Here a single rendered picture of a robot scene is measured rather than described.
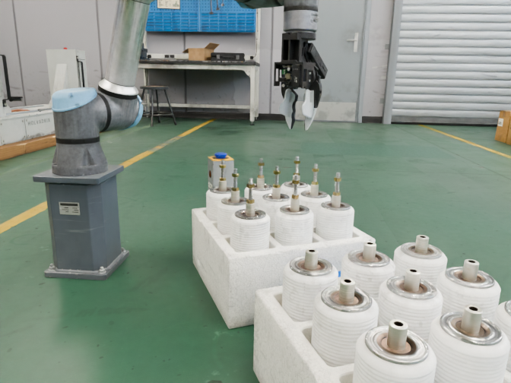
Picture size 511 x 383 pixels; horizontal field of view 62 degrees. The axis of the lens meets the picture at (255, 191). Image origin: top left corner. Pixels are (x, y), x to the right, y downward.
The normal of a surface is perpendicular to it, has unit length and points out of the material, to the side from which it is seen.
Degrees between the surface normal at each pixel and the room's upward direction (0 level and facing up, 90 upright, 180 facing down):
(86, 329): 0
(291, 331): 0
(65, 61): 90
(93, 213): 90
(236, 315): 90
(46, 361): 0
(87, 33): 90
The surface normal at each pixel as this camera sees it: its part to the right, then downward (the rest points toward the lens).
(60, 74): -0.07, -0.15
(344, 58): -0.08, 0.26
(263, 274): 0.35, 0.25
